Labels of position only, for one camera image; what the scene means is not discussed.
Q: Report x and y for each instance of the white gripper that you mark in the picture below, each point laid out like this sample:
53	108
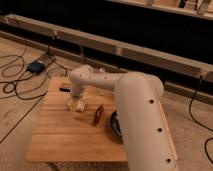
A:
75	97

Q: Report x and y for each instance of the white sponge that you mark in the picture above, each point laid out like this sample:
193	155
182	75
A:
76	105

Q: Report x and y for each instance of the blue power adapter box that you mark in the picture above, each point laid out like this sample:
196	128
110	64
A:
36	67

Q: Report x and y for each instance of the long wooden beam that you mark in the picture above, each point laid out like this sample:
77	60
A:
141	54

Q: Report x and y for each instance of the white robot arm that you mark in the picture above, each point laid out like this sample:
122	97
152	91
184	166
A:
146	137

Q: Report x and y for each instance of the wooden table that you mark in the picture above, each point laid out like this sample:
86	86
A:
62	135

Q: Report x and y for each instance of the dark bowl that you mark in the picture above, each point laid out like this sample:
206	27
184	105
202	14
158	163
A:
115	127

